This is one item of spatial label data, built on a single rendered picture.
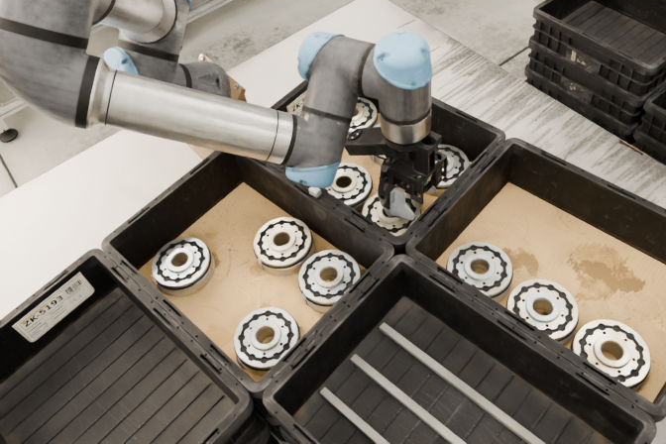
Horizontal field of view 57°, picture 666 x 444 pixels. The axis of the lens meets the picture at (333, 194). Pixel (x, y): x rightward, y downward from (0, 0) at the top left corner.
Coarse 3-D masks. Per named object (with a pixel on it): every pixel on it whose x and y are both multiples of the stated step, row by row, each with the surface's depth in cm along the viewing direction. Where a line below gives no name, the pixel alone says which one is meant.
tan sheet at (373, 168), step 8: (344, 152) 120; (344, 160) 119; (352, 160) 118; (360, 160) 118; (368, 160) 118; (368, 168) 116; (376, 168) 116; (376, 176) 115; (376, 184) 114; (376, 192) 112; (424, 200) 110; (432, 200) 110; (424, 208) 109
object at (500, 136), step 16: (304, 80) 120; (288, 96) 117; (432, 96) 112; (448, 112) 110; (464, 112) 108; (480, 128) 106; (496, 128) 105; (496, 144) 103; (480, 160) 101; (464, 176) 99; (448, 192) 98; (352, 208) 98; (368, 224) 96; (416, 224) 94; (400, 240) 93
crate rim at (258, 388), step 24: (192, 168) 108; (264, 168) 106; (168, 192) 105; (144, 216) 103; (336, 216) 98; (384, 240) 93; (120, 264) 97; (384, 264) 91; (144, 288) 94; (360, 288) 89; (168, 312) 90; (336, 312) 87; (192, 336) 87; (312, 336) 85; (216, 360) 85; (288, 360) 83; (264, 384) 81
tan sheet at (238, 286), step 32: (256, 192) 116; (192, 224) 113; (224, 224) 112; (256, 224) 111; (224, 256) 108; (224, 288) 103; (256, 288) 103; (288, 288) 102; (192, 320) 100; (224, 320) 100; (224, 352) 96
